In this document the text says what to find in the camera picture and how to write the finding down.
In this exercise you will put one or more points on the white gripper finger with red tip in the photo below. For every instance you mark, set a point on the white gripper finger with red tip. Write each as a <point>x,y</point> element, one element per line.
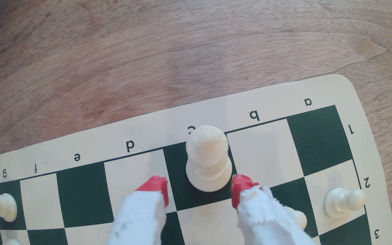
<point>264,217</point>
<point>140,217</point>

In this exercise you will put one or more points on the white chess king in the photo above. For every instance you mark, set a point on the white chess king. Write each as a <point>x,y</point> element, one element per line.
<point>209,158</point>

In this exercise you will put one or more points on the white chess pawn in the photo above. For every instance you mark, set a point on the white chess pawn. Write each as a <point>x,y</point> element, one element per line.
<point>300,217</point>
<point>342,203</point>

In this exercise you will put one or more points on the green and cream chess mat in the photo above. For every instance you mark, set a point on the green and cream chess mat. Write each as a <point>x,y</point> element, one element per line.
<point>267,153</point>

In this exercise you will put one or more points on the white chess queen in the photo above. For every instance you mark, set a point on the white chess queen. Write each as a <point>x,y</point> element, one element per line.
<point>10,242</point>

